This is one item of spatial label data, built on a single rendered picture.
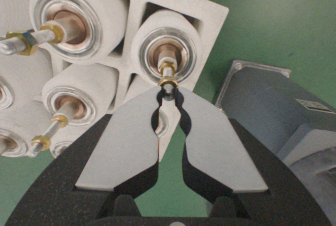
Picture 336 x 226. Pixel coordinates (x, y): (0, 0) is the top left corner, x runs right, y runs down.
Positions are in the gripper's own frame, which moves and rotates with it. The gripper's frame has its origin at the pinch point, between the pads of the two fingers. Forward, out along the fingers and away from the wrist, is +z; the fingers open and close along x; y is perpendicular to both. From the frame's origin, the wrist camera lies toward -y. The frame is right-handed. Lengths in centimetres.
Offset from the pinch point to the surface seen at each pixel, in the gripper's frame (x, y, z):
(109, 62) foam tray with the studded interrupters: -10.1, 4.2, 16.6
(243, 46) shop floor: 21.9, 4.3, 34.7
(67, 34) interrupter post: -10.5, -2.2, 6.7
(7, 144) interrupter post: -27.7, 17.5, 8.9
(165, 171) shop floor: 2, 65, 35
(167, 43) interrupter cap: -0.2, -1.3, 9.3
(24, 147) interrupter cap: -25.4, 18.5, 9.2
